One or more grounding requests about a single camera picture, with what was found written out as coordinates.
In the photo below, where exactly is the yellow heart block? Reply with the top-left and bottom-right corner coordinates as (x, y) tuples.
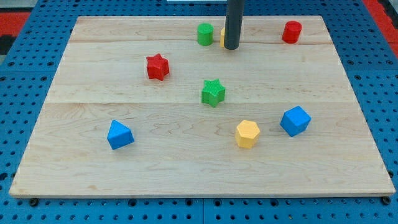
(220, 28), (225, 48)

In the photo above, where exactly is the green star block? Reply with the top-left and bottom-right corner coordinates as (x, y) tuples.
(201, 79), (226, 108)

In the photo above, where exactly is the light wooden board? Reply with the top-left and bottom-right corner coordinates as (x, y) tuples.
(9, 16), (396, 198)

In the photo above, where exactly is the yellow hexagon block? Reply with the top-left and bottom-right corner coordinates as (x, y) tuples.
(235, 120), (260, 149)

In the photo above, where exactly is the red star block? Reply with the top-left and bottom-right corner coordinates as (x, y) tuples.
(146, 54), (169, 81)

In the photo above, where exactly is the green cylinder block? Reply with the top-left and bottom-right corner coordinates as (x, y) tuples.
(197, 23), (214, 46)

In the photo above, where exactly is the blue triangle block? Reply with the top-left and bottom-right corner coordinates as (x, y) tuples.
(106, 120), (135, 150)

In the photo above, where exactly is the blue cube block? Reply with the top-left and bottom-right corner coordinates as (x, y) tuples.
(280, 106), (312, 137)

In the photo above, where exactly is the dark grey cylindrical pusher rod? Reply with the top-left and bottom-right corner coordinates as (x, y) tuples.
(224, 0), (245, 50)

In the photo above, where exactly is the red cylinder block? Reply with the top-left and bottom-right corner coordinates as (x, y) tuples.
(282, 21), (302, 44)

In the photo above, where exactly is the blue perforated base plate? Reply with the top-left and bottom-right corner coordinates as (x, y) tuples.
(1, 0), (397, 223)

